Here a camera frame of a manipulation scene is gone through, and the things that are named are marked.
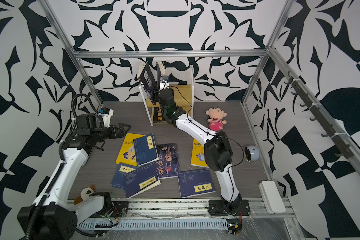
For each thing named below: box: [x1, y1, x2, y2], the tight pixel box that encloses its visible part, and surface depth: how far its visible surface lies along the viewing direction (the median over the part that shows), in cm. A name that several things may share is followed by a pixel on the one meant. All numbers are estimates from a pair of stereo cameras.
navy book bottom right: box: [177, 168, 216, 199], surface depth 83 cm
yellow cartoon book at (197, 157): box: [191, 138, 209, 168], surface depth 93 cm
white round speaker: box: [244, 145, 260, 163], surface depth 87 cm
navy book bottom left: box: [110, 162, 141, 190], surface depth 87 cm
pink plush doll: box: [205, 107, 228, 132], surface depth 107 cm
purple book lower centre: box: [156, 143, 180, 180], surface depth 91 cm
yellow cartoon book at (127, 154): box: [115, 133, 146, 166], surface depth 93 cm
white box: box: [258, 180, 287, 214], surface depth 76 cm
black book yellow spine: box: [153, 107, 163, 123], surface depth 107 cm
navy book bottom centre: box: [123, 163, 161, 199], surface depth 82 cm
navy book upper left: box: [133, 133, 159, 167], surface depth 93 cm
